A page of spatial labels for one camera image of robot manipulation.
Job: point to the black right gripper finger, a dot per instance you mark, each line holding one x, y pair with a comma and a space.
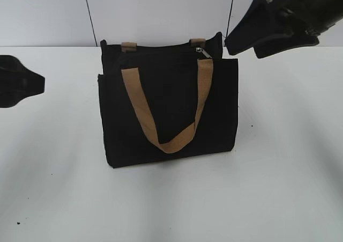
280, 45
261, 23

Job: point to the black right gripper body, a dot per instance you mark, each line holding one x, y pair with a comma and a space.
309, 16

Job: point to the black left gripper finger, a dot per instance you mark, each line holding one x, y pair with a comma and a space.
10, 65
16, 86

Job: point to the silver zipper pull with ring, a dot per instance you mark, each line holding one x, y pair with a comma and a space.
203, 52

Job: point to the black canvas tote bag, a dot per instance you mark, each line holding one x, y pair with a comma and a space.
164, 103

